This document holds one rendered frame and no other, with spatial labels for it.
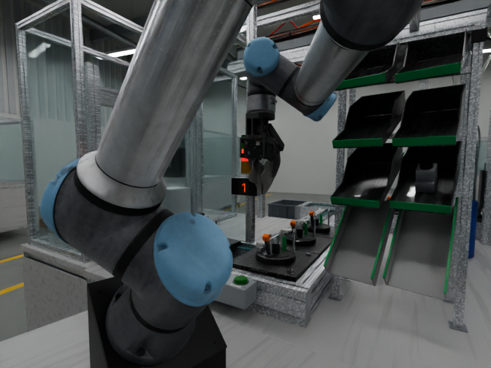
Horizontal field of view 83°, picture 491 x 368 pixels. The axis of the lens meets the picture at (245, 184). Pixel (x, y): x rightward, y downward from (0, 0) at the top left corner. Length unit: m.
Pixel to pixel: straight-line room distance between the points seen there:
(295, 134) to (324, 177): 2.10
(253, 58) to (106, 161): 0.38
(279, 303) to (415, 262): 0.38
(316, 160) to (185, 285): 11.30
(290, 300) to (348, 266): 0.19
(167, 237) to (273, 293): 0.54
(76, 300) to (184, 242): 1.19
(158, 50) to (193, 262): 0.24
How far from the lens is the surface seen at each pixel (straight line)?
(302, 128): 11.76
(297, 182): 11.74
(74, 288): 1.52
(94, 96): 1.73
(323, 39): 0.40
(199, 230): 0.39
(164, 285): 0.37
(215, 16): 0.30
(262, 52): 0.63
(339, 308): 0.98
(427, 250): 0.90
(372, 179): 0.94
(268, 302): 0.88
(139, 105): 0.32
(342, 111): 0.94
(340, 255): 0.89
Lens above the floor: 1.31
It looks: 5 degrees down
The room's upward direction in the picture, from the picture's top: straight up
